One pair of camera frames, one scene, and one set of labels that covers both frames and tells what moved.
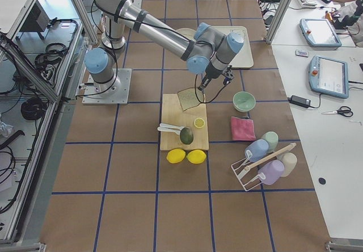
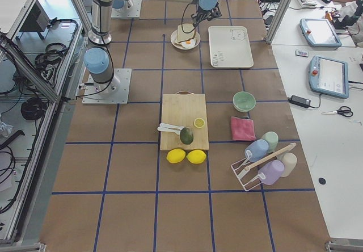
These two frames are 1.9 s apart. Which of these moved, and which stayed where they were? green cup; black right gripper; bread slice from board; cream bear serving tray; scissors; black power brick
Moved: black right gripper; bread slice from board
Stayed: cream bear serving tray; scissors; green cup; black power brick
